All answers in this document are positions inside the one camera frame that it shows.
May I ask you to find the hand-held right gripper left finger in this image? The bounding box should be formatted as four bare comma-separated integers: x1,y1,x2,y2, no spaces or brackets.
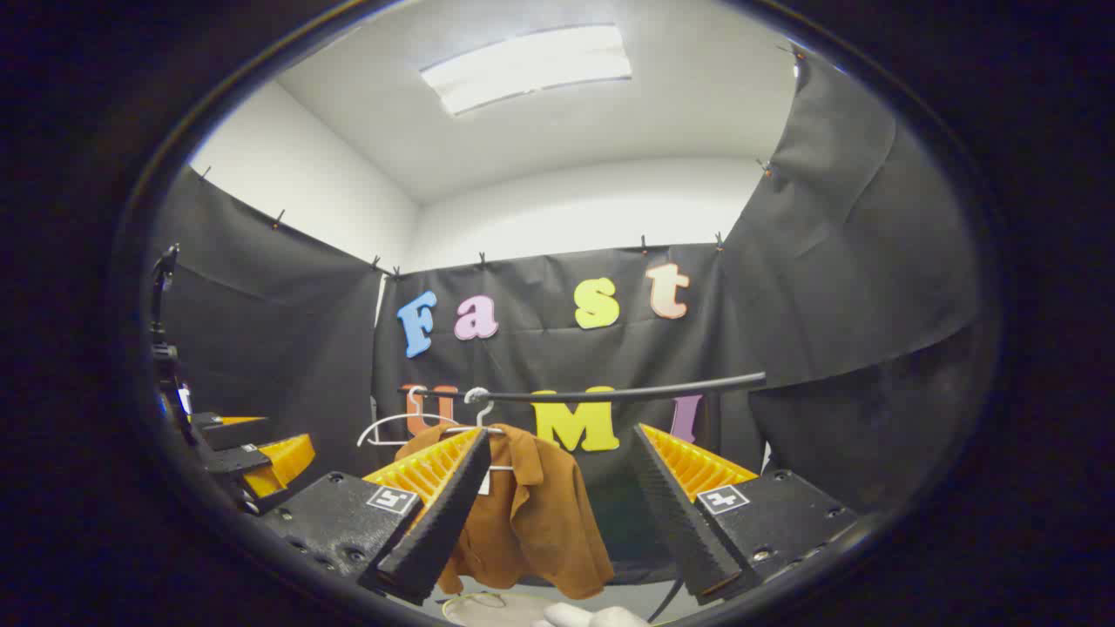
258,427,493,606

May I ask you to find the brown shirt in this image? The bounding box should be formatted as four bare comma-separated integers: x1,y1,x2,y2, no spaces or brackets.
394,424,616,600

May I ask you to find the white cloth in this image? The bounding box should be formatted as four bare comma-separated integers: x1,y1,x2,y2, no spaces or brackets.
531,603,651,627

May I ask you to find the white clothes hanger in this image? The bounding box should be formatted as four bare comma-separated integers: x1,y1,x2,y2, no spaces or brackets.
440,387,515,473
356,386,436,449

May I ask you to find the ceiling light panel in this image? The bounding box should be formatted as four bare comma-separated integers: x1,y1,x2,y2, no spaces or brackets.
420,24,633,117

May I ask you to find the black clothes rack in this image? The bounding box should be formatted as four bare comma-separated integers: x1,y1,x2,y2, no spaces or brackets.
399,372,768,404

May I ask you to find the black backdrop cloth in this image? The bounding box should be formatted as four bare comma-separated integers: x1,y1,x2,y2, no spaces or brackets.
144,44,990,563

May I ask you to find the white mesh laundry hamper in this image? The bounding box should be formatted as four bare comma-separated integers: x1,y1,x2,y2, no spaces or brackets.
440,590,663,627

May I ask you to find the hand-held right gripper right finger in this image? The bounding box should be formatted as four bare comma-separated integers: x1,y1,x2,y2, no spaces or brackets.
632,423,859,602

